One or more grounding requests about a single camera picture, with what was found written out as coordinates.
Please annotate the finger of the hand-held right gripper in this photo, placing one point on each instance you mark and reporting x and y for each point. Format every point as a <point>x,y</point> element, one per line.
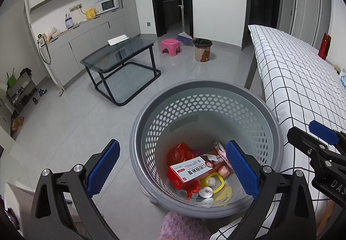
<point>305,141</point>
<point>323,130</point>

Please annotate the red thermos bottle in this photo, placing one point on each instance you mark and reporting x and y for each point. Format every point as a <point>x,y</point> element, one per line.
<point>323,46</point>

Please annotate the white furniture panel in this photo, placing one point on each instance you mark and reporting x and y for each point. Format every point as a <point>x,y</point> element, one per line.
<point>10,202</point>

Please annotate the pink snack wrapper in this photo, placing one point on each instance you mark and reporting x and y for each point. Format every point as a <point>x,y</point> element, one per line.
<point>220,148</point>

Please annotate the purple white bottle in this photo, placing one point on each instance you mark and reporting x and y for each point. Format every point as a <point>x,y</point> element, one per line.
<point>69,21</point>

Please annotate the white microwave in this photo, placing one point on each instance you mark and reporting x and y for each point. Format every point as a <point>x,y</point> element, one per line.
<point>107,5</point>

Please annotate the pink bag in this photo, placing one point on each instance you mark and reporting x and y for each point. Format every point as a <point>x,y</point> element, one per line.
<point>53,31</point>

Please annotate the pink plastic stool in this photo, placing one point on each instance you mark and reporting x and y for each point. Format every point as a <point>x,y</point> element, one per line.
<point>170,46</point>

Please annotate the glass coffee table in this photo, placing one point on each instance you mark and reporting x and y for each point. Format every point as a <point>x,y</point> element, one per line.
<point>119,53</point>

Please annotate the dark shoe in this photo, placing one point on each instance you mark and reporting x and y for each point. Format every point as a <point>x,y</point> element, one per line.
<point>42,92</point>
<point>35,100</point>

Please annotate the white round cap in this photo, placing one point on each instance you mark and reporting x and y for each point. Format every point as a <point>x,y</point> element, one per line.
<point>206,192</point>

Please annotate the brown patterned trash bin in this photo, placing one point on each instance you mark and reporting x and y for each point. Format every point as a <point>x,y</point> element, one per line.
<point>202,52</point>

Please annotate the white paper ball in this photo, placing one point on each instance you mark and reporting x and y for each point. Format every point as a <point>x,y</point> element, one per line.
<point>211,181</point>

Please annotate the checkered white tablecloth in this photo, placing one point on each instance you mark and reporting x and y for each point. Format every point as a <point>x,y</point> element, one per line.
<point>292,80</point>

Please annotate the grey shoe rack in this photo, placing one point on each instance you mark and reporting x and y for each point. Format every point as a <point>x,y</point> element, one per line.
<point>23,86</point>

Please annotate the flat white box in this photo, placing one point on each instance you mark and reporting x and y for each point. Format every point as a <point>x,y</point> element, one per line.
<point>118,40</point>

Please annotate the yellow box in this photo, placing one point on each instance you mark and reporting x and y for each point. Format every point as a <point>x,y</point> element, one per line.
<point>90,13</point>

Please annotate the red toothpaste box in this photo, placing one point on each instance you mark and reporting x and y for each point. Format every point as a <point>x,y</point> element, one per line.
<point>189,172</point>

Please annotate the red plastic bag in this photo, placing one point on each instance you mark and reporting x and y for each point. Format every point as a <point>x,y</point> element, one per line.
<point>179,153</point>

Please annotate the blue white tissue pack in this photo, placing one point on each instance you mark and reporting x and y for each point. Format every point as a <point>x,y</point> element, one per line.
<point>342,74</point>

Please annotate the grey perforated basket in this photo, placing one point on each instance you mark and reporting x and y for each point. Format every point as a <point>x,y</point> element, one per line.
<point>189,110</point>

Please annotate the brown cardboard box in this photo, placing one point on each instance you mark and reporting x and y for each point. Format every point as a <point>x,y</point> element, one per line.
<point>18,123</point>

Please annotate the grey socket strip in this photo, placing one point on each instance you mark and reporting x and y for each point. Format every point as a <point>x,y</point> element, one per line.
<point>75,8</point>

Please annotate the pink fluffy cloth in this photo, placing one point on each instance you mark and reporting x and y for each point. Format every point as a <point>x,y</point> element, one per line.
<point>183,226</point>

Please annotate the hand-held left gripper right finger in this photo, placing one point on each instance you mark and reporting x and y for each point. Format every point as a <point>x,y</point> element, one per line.
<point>242,167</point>

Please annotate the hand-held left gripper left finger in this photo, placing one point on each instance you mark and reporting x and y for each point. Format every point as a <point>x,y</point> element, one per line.
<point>104,167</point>

